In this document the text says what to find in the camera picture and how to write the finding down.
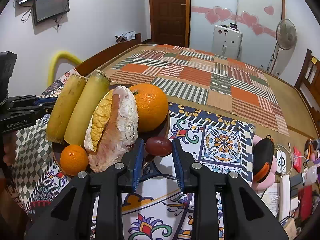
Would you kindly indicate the pink plush toy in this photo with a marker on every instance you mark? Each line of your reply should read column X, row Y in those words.
column 269, row 181

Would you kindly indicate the white standing fan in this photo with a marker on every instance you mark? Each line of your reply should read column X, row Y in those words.
column 286, row 39

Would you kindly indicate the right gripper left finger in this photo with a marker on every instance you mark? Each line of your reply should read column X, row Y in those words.
column 69, row 216

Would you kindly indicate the brown wooden door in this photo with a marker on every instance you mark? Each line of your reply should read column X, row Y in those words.
column 170, row 22

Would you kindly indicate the long yellow sugarcane piece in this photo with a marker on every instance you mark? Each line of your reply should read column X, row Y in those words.
column 96, row 88

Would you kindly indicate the yellow foam tube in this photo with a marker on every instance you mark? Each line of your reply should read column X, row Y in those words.
column 59, row 58

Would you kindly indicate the peeled pink pomelo segment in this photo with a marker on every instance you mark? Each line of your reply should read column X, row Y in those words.
column 120, row 132

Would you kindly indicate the clutter on footboard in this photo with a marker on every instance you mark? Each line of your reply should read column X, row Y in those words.
column 124, row 37

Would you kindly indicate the large orange on plate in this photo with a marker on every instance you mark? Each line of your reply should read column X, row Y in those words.
column 152, row 106

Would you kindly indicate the person hand holding gripper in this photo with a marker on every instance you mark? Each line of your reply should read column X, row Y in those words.
column 9, row 147

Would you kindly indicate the wooden footboard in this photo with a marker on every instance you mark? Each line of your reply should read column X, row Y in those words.
column 105, row 55

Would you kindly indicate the white metal appliance box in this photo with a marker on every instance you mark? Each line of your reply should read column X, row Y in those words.
column 227, row 41

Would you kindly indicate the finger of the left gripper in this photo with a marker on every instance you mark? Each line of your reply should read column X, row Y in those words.
column 43, row 109
column 43, row 101

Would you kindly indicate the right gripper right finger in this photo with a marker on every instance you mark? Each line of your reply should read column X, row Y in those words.
column 245, row 216

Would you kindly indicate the wooden headboard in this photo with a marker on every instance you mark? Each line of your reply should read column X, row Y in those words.
column 308, row 84

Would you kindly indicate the small wall monitor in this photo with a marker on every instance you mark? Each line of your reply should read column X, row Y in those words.
column 45, row 9

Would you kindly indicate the frosted sliding glass door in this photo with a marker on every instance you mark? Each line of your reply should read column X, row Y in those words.
column 256, row 19

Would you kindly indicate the white power strip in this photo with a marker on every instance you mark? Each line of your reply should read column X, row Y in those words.
column 285, row 200

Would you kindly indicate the red jujube fruit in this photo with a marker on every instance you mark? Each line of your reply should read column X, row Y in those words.
column 158, row 146

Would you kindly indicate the patchwork striped bed mat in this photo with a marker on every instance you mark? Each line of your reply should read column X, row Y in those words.
column 203, row 78

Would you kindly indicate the dark purple plate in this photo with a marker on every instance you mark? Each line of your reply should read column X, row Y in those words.
column 104, row 126

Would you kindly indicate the colourful patterned tablecloth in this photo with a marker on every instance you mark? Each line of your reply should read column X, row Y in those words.
column 158, row 209

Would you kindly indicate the red packet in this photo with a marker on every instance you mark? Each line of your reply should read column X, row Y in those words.
column 297, row 160

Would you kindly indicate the short yellow sugarcane piece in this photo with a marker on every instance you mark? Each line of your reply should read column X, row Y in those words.
column 64, row 107

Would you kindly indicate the black orange headphone earcup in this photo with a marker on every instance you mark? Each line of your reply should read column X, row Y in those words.
column 263, row 153

